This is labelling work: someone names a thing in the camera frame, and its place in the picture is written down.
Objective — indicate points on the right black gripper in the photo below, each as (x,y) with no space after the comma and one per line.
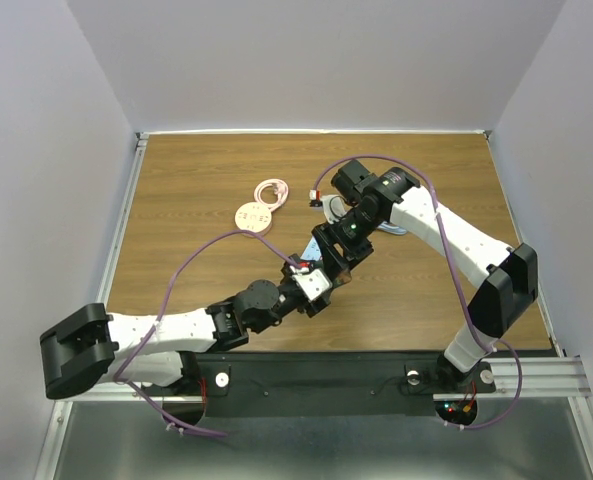
(326,236)

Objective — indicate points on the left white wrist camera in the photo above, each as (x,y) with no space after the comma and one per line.
(311,280)

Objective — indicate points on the blue power strip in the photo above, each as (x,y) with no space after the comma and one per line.
(312,251)

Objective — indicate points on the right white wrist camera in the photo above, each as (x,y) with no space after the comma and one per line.
(332,206)

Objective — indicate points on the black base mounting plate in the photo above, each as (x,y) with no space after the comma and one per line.
(310,384)

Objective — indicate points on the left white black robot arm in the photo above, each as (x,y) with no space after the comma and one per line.
(92,346)

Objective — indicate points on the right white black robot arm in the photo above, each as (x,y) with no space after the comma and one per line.
(495,283)

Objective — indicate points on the pink round power strip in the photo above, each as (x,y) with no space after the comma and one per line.
(254,217)

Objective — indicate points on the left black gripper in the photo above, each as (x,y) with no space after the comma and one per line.
(316,305)

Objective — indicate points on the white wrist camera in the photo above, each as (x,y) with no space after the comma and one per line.
(332,206)
(311,280)

